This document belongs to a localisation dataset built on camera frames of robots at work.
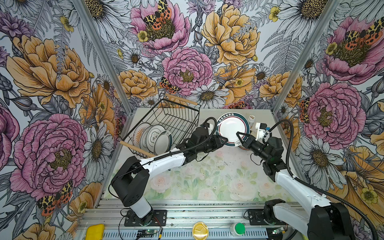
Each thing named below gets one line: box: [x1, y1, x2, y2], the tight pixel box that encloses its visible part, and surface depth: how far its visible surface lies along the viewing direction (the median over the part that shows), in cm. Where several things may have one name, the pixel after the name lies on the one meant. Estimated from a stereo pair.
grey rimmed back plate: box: [216, 112, 251, 147], surface depth 81 cm
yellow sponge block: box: [86, 224, 105, 240], surface depth 72 cm
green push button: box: [230, 222, 246, 237], surface depth 65 cm
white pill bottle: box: [248, 115, 256, 126], surface depth 107 cm
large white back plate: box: [146, 124, 166, 153], surface depth 93 cm
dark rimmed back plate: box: [153, 130, 173, 156], surface depth 92 cm
